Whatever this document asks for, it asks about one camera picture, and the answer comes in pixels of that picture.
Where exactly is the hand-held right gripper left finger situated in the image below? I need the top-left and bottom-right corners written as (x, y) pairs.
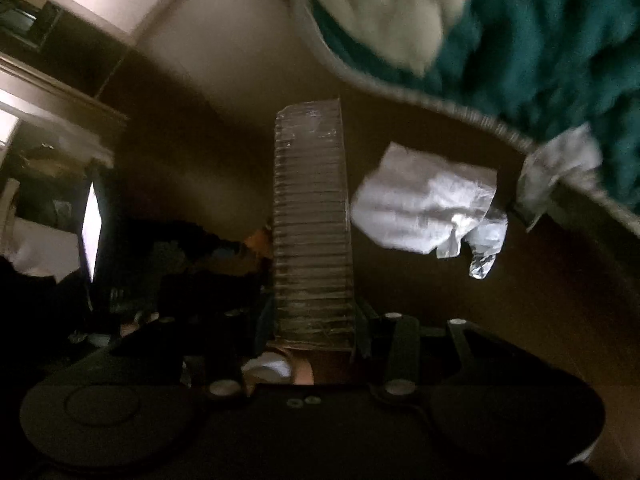
top-left (114, 299), bottom-right (274, 402)

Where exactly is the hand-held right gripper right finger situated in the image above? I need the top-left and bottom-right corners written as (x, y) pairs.
top-left (354, 299), bottom-right (503, 402)

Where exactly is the clear ribbed plastic container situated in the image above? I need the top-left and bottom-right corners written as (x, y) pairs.
top-left (272, 99), bottom-right (357, 352)

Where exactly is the large crumpled white tissue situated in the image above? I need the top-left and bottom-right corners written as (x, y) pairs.
top-left (349, 141), bottom-right (501, 257)

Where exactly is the small crumpled white paper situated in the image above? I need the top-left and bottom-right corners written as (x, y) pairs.
top-left (515, 126), bottom-right (603, 232)

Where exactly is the teal white zigzag rug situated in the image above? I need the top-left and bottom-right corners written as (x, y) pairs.
top-left (289, 0), bottom-right (640, 238)

